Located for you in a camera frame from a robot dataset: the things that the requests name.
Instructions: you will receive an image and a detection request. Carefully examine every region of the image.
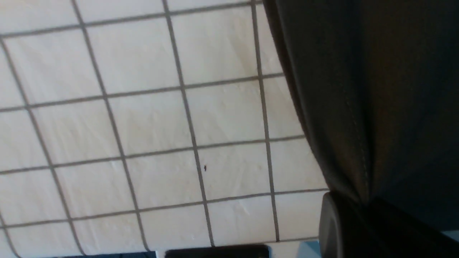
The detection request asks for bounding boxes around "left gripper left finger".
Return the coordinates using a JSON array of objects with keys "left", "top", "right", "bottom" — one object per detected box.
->
[{"left": 165, "top": 245, "right": 270, "bottom": 258}]

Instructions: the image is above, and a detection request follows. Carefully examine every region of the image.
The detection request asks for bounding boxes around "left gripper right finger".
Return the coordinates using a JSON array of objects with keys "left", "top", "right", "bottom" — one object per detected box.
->
[{"left": 318, "top": 191, "right": 459, "bottom": 258}]

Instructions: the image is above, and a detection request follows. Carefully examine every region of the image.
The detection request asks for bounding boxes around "gray long-sleeve top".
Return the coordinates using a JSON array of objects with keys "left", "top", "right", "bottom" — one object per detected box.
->
[{"left": 264, "top": 0, "right": 459, "bottom": 231}]

